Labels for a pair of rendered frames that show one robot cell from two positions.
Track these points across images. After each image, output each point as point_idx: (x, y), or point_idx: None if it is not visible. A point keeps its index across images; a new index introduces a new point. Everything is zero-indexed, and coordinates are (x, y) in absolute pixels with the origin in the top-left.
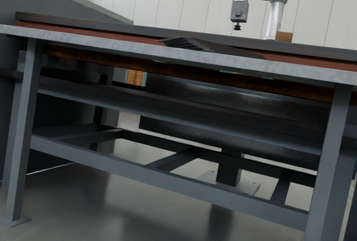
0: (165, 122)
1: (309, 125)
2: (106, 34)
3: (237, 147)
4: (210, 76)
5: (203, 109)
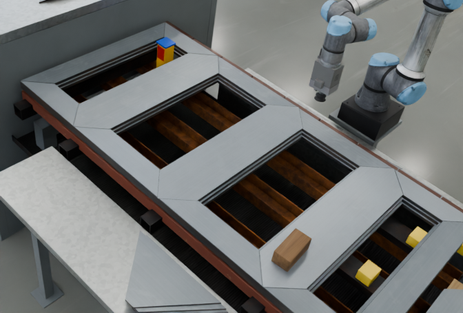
0: None
1: (379, 263)
2: (106, 165)
3: None
4: None
5: None
